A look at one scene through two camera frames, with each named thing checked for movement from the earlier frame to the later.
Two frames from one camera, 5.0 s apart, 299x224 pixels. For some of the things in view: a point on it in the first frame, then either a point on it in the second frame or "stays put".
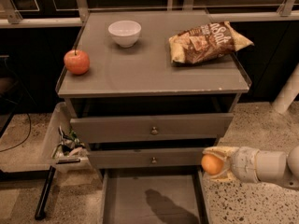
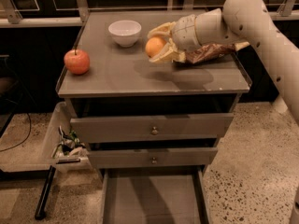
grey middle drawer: x=146 y=159 stays put
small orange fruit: x=211 y=164 to x=153 y=45
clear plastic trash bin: x=64 y=148 stays put
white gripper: x=245 y=164 to x=183 y=32
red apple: x=77 y=62 stays put
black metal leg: x=40 y=209 stays put
